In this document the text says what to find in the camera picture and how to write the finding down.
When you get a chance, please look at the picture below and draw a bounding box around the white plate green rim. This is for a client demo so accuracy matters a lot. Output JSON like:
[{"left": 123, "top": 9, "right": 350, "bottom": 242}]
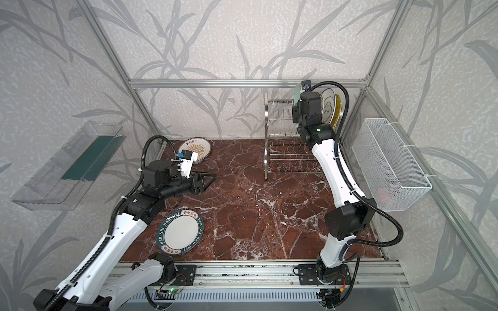
[{"left": 321, "top": 88, "right": 336, "bottom": 119}]

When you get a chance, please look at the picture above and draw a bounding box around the yellow woven bamboo plate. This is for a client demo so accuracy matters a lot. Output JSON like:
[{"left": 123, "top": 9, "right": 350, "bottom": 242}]
[{"left": 330, "top": 94, "right": 343, "bottom": 129}]

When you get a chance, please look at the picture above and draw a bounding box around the large orange sunburst plate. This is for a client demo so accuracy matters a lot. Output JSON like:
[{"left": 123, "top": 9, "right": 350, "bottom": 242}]
[{"left": 178, "top": 137, "right": 212, "bottom": 165}]

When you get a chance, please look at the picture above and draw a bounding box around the green flower plate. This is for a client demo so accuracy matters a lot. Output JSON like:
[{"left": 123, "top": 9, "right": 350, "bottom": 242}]
[{"left": 293, "top": 84, "right": 303, "bottom": 114}]

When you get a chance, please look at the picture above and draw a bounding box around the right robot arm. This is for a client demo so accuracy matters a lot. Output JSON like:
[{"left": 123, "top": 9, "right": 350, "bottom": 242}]
[{"left": 293, "top": 91, "right": 374, "bottom": 284}]

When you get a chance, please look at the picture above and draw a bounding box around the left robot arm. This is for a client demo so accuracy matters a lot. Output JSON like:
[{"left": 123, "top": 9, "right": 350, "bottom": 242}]
[{"left": 33, "top": 159, "right": 217, "bottom": 310}]

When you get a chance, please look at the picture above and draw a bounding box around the stainless steel dish rack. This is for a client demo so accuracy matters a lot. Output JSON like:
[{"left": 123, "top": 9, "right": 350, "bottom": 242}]
[{"left": 263, "top": 99, "right": 322, "bottom": 180}]

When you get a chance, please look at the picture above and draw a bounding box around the white plate dark lettered rim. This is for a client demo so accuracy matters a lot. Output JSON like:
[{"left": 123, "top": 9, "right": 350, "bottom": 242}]
[{"left": 156, "top": 209, "right": 204, "bottom": 255}]

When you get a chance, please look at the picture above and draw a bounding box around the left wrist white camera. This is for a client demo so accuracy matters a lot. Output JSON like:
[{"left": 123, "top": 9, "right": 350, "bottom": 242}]
[{"left": 177, "top": 149, "right": 198, "bottom": 179}]

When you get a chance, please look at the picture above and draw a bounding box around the wrist white camera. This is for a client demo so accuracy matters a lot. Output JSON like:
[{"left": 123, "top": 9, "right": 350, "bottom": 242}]
[
  {"left": 300, "top": 80, "right": 312, "bottom": 93},
  {"left": 177, "top": 149, "right": 198, "bottom": 179}
]

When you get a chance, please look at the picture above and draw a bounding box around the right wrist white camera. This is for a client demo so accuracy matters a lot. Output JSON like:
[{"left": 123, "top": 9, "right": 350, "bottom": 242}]
[{"left": 300, "top": 80, "right": 312, "bottom": 93}]

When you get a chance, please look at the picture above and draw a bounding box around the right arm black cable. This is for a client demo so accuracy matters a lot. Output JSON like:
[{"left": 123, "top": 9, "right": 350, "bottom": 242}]
[{"left": 309, "top": 80, "right": 404, "bottom": 308}]

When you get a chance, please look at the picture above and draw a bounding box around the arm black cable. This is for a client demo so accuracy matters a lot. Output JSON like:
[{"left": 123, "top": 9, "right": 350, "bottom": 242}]
[
  {"left": 40, "top": 135, "right": 180, "bottom": 311},
  {"left": 309, "top": 80, "right": 404, "bottom": 308}
]

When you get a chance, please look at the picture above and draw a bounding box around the aluminium frame rail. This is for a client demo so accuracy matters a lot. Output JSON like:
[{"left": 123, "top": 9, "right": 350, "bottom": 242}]
[{"left": 128, "top": 78, "right": 368, "bottom": 89}]

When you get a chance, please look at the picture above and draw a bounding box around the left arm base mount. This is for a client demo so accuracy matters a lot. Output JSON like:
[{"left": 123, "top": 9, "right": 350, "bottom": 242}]
[{"left": 151, "top": 264, "right": 197, "bottom": 287}]

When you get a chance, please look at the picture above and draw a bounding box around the white wire mesh basket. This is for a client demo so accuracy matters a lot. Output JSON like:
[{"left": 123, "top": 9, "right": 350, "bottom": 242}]
[{"left": 352, "top": 118, "right": 432, "bottom": 213}]

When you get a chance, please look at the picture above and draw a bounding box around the clear plastic wall shelf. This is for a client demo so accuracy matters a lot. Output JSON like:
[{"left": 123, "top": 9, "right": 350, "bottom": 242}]
[{"left": 11, "top": 121, "right": 126, "bottom": 211}]

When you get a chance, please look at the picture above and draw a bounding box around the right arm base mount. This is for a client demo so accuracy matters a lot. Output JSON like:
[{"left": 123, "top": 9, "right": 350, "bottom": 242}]
[{"left": 293, "top": 263, "right": 351, "bottom": 286}]

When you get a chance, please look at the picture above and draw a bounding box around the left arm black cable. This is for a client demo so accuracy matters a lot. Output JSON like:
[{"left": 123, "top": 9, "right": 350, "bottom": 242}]
[{"left": 40, "top": 135, "right": 180, "bottom": 311}]

